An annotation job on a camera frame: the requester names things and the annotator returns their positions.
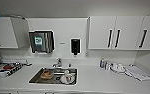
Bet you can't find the dish rack with dishes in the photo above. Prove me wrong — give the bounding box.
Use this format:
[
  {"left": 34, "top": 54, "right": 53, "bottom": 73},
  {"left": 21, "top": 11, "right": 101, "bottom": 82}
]
[{"left": 0, "top": 60, "right": 24, "bottom": 78}]

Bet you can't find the white patterned plate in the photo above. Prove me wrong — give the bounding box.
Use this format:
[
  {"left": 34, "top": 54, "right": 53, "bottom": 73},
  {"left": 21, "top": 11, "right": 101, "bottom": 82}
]
[{"left": 59, "top": 73, "right": 75, "bottom": 84}]

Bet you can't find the white kettle and bag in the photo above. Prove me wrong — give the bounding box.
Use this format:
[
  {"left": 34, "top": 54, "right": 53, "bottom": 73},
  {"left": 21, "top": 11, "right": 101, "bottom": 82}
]
[{"left": 109, "top": 62, "right": 127, "bottom": 75}]

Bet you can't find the chrome faucet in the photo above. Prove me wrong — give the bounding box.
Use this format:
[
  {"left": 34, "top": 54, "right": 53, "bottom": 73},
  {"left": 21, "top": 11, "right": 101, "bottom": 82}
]
[{"left": 51, "top": 58, "right": 64, "bottom": 68}]

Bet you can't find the steel paper towel dispenser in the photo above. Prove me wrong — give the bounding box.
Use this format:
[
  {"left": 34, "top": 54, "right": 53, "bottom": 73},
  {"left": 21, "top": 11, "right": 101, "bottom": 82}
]
[{"left": 28, "top": 30, "right": 56, "bottom": 55}]

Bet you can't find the small sink pump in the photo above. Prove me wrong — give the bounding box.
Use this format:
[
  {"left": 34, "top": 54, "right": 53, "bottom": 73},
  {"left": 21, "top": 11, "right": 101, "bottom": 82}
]
[{"left": 67, "top": 59, "right": 73, "bottom": 67}]

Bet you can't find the black soap dispenser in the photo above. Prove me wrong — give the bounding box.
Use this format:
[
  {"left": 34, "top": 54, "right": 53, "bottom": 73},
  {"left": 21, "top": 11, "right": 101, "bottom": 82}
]
[{"left": 69, "top": 38, "right": 81, "bottom": 56}]

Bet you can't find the white cup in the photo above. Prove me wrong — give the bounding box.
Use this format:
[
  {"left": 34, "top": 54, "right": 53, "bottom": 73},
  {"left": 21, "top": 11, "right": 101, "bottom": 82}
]
[{"left": 62, "top": 68, "right": 71, "bottom": 76}]

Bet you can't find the white wall cabinet with bottle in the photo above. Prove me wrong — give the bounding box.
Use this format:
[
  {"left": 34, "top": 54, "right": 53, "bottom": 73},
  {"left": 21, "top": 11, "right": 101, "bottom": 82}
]
[{"left": 0, "top": 16, "right": 31, "bottom": 50}]

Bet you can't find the orange bowl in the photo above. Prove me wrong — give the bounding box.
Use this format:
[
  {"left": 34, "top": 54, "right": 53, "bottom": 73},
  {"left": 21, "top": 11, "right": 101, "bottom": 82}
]
[{"left": 40, "top": 69, "right": 56, "bottom": 80}]

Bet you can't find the steel sink basin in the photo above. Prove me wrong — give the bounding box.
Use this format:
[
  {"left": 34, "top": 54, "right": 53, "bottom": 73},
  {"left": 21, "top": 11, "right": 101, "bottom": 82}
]
[{"left": 28, "top": 66, "right": 79, "bottom": 86}]

